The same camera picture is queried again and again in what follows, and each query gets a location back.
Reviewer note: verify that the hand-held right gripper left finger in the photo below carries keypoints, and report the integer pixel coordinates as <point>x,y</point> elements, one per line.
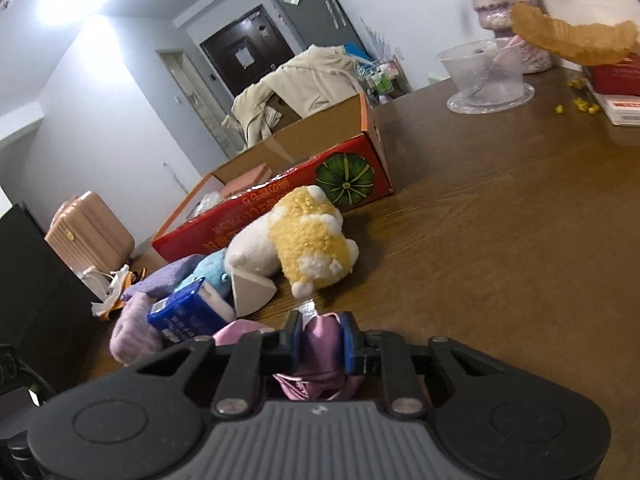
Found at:
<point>295,342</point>

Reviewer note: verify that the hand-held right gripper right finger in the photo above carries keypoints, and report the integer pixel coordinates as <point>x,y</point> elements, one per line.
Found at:
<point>350,346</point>

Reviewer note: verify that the pink satin cloth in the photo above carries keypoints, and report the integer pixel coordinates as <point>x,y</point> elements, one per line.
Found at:
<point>320,345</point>

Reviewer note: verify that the yellow white plush dog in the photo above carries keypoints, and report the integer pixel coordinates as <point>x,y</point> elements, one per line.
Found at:
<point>305,240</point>

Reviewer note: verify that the blue plush toy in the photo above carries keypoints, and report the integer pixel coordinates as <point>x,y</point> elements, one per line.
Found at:
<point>212,267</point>

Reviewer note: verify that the light purple fuzzy sock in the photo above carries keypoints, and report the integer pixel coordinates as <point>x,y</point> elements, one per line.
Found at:
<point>131,332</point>

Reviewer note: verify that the red cardboard box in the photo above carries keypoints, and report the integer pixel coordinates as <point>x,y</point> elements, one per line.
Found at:
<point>300,180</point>

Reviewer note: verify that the pink suitcase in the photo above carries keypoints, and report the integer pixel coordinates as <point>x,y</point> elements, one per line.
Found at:
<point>90,232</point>

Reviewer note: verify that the clear plastic bag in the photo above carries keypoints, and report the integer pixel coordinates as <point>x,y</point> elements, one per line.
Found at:
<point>207,203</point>

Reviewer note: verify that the pink flat box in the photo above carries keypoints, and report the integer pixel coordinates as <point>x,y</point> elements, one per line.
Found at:
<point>245,182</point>

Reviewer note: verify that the brown wooden chair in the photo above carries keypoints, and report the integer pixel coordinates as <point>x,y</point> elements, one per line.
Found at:
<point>279,107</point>

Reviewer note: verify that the beige coat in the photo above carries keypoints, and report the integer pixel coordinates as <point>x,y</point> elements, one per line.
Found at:
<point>310,80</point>

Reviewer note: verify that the cluttered storage rack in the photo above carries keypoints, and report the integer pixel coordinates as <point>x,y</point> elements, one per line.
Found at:
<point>380,77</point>

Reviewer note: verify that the pale interior door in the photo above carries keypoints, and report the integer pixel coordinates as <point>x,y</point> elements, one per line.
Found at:
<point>190,90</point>

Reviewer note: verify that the clear plastic bowl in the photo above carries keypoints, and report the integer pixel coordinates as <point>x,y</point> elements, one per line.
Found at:
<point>480,77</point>

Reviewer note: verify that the dark entrance door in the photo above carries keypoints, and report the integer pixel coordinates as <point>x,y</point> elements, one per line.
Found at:
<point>240,35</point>

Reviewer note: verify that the grey refrigerator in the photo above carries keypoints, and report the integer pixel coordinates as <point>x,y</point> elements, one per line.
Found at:
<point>310,15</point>

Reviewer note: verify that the yellow crumbs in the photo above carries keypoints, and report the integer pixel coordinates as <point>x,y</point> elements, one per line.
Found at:
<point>581,104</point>

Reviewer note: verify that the brown crinkled paper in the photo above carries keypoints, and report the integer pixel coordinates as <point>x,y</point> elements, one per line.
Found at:
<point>575,40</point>

